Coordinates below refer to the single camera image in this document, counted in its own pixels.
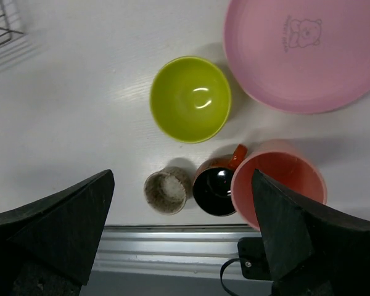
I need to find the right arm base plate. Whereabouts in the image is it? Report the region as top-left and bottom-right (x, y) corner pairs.
(220, 237), (272, 296)

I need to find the pink plate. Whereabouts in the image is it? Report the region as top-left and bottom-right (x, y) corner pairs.
(223, 0), (370, 113)

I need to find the orange black mug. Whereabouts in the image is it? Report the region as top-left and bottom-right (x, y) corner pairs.
(192, 144), (248, 216)

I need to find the aluminium table rail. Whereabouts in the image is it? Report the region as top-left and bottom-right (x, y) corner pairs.
(92, 225), (261, 278)

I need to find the speckled ceramic cup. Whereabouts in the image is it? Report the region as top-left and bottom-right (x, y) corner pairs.
(144, 166), (192, 215)

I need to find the green bowl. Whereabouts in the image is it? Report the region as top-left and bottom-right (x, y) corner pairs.
(149, 55), (232, 144)

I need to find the pink tumbler cup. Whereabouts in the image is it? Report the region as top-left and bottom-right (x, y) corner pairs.
(231, 139), (327, 230)

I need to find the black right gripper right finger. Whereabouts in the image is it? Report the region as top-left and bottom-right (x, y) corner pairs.
(251, 170), (370, 295)

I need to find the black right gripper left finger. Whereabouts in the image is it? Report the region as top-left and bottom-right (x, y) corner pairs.
(0, 170), (115, 295)

